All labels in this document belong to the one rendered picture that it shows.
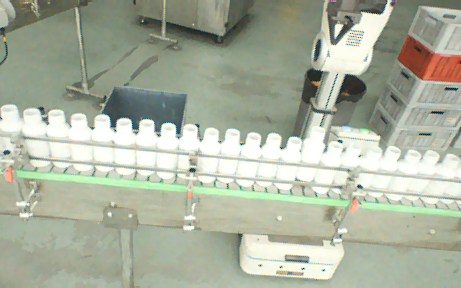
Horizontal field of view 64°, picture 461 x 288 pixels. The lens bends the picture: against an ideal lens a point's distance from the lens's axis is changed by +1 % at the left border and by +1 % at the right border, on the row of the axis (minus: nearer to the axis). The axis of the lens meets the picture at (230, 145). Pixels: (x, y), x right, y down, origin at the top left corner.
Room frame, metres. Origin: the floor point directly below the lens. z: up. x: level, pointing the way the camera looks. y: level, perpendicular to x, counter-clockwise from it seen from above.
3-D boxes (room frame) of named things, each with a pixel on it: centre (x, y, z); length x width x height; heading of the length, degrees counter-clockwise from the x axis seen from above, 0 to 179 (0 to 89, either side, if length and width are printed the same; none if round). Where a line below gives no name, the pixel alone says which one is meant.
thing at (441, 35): (2.98, -1.60, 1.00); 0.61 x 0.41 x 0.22; 104
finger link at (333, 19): (1.00, -0.23, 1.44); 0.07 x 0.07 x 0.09; 8
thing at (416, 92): (2.97, -1.60, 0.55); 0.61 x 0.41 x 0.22; 104
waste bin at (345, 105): (2.50, -0.67, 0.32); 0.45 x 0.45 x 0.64
